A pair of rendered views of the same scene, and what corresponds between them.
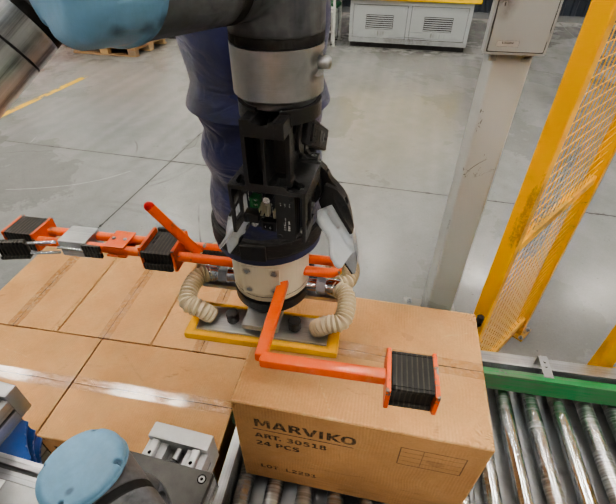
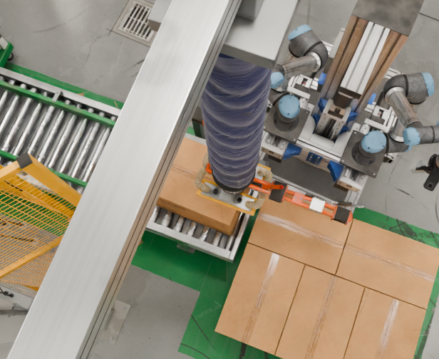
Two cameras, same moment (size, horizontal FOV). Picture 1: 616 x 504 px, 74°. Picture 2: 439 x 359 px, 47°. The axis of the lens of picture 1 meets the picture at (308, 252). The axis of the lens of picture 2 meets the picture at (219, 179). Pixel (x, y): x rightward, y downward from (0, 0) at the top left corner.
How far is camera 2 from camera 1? 2.47 m
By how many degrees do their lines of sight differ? 65
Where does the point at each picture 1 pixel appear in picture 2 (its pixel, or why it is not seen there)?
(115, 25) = not seen: hidden behind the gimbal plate
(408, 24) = not seen: outside the picture
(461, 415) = not seen: hidden behind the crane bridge
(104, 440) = (284, 108)
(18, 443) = (336, 169)
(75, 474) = (289, 101)
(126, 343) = (319, 268)
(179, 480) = (271, 127)
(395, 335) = (179, 182)
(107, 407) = (321, 226)
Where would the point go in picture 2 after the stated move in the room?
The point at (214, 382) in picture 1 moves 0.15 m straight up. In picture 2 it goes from (266, 231) to (269, 227)
